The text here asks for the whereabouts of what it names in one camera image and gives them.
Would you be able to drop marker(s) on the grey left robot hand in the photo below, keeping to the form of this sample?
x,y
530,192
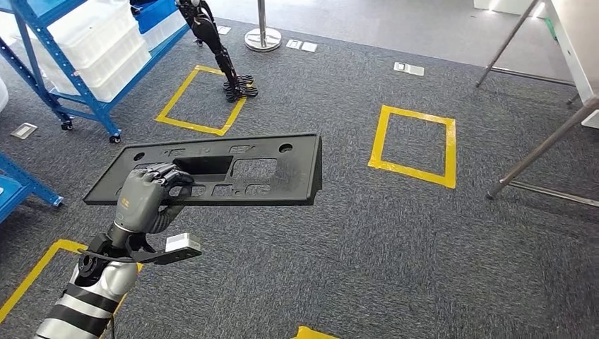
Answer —
x,y
142,201

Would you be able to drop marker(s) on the black plastic panel with cutouts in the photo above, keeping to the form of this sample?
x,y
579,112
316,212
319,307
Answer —
x,y
290,173

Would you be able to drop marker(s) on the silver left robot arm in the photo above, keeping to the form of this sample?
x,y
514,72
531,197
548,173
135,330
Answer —
x,y
89,299

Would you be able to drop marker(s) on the yellow floor tape square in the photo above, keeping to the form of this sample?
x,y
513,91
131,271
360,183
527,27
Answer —
x,y
311,334
44,262
412,174

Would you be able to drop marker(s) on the white plastic crate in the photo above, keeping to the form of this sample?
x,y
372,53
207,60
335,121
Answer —
x,y
126,84
89,32
164,35
117,61

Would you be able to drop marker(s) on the grey floor outlet plate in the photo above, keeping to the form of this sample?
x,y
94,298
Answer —
x,y
310,47
224,30
408,69
294,44
23,131

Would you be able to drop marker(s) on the black robot leg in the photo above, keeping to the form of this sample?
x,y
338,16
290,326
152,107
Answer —
x,y
215,42

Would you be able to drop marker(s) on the steel table with tube legs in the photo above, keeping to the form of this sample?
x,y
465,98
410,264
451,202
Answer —
x,y
538,155

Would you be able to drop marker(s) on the white desk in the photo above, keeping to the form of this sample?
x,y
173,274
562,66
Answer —
x,y
573,47

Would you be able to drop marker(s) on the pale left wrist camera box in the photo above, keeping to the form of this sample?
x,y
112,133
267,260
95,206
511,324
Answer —
x,y
180,242

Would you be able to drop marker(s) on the steel stanchion post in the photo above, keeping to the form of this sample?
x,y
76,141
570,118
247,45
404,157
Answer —
x,y
263,39

